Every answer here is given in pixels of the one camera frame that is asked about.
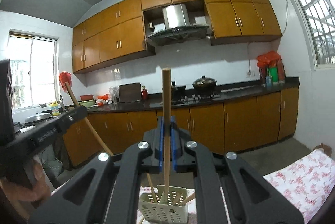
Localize brown kitchen cabinets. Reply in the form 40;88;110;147
63;77;300;166
72;0;282;73

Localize left window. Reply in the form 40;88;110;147
7;33;57;110

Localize wooden chopstick beside gripper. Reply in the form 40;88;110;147
147;174;158;203

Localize grey pan lid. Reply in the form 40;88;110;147
24;112;53;126

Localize dark wooden cutting board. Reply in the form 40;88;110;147
119;82;142;103

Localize brown upper kitchen cabinets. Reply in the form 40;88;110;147
72;0;282;73

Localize steel range hood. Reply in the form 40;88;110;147
143;0;212;47

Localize wooden chopstick middle group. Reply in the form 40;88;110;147
172;192;182;205

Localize red bottle on counter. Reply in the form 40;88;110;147
142;86;148;100

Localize red bag on bottles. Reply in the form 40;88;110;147
257;51;282;68

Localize red plastic bag hanging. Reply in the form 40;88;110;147
58;71;72;93

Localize brown lower kitchen cabinets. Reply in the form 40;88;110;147
63;77;300;166

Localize black gas stove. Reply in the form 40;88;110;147
171;92;221;106

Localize floral pink white tablecloth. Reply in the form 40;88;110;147
50;148;335;224

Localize black wok left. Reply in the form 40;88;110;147
171;81;186;101

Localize yellow detergent bottle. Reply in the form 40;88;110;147
50;101;60;116

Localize green perforated utensil holder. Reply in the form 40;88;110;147
138;185;188;223

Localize black wok with lid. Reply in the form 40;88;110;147
192;76;217;95

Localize right barred window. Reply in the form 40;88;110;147
295;0;334;67

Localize person's left hand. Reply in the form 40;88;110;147
1;160;50;202

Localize red basin on counter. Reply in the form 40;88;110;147
80;94;94;101

